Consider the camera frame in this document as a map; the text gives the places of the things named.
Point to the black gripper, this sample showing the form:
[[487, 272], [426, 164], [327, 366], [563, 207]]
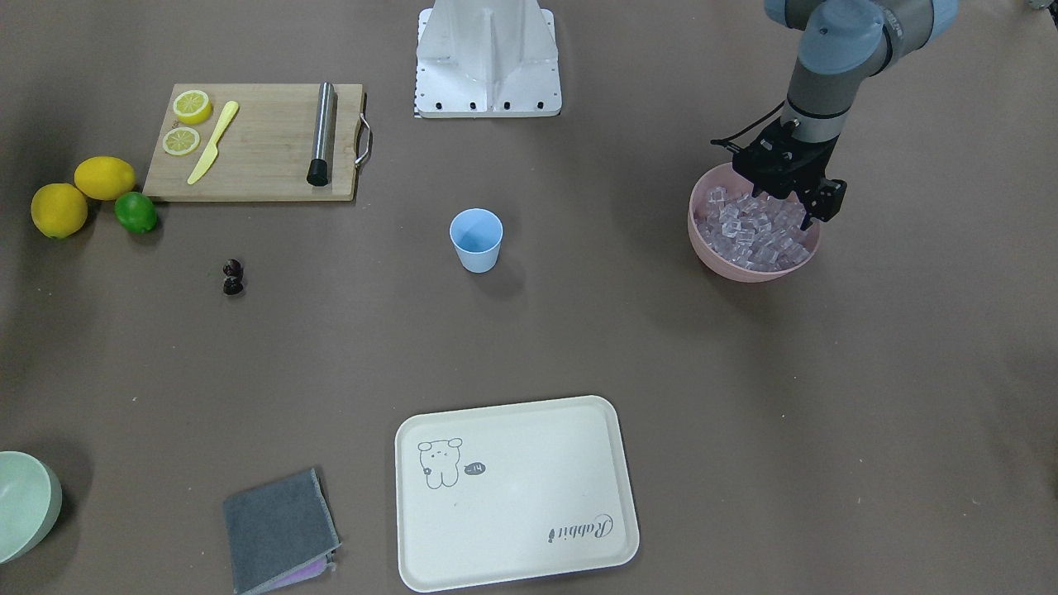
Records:
[[824, 201]]

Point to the clear ice cubes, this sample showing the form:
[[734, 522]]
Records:
[[759, 234]]

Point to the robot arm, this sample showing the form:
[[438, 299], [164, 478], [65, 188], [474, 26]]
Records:
[[842, 44]]

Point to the light blue cup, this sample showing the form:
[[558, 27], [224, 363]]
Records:
[[476, 235]]

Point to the pink bowl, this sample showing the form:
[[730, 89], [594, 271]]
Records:
[[725, 175]]

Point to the cream rabbit tray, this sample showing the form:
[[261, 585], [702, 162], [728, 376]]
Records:
[[512, 492]]

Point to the steel muddler black tip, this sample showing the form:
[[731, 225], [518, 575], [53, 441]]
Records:
[[319, 168]]

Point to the wooden cutting board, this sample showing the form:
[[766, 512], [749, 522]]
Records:
[[265, 152]]

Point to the yellow plastic knife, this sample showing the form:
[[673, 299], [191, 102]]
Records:
[[211, 150]]

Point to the grey folded cloth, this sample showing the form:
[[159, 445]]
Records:
[[279, 534]]

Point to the lemon half slice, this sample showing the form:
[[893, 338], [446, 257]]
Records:
[[192, 107], [180, 141]]

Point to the green lime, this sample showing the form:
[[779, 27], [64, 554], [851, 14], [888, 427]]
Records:
[[136, 212]]

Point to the whole yellow lemon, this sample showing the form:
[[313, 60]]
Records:
[[104, 178], [59, 210]]

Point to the mint green bowl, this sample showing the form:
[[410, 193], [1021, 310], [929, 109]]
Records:
[[31, 500]]

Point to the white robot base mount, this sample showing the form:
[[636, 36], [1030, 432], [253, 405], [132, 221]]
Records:
[[487, 59]]

